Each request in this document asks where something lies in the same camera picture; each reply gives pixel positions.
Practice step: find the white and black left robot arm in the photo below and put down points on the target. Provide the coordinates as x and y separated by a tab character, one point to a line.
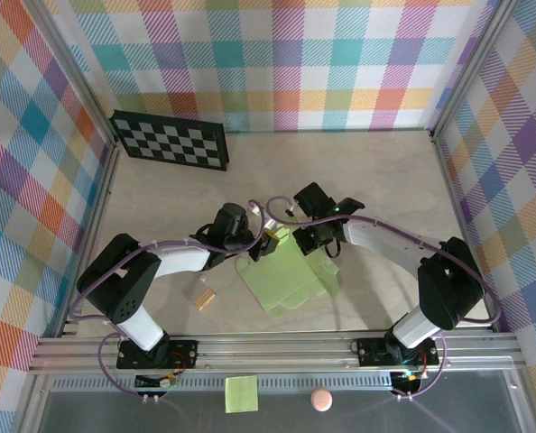
178	259

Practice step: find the pink round disc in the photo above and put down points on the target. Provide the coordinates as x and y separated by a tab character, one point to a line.
321	399

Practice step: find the dark glossy panel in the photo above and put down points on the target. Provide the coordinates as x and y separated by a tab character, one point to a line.
385	415

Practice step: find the small wooden block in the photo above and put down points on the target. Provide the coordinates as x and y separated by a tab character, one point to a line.
204	300

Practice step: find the black and grey checkerboard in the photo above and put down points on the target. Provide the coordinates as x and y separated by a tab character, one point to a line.
169	142

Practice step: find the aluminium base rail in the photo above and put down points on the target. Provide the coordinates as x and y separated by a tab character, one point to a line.
272	356

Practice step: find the perforated metal strip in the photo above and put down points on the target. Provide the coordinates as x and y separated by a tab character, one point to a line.
286	384

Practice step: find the green sticky note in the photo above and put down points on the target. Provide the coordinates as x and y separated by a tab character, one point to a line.
242	394

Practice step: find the aluminium frame post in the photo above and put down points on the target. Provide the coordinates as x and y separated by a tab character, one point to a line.
75	74
468	67

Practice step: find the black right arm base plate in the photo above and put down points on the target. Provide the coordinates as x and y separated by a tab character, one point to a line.
369	352

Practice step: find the light green paper box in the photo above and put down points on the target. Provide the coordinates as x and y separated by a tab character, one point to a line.
286	275

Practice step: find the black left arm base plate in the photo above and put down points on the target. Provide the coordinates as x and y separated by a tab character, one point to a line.
184	352

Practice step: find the small controller board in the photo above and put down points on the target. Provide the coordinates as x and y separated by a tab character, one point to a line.
408	381
153	382

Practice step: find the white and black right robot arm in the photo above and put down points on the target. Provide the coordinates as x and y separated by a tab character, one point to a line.
448	284

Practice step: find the aluminium side rail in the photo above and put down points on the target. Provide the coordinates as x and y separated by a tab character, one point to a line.
97	203
454	180

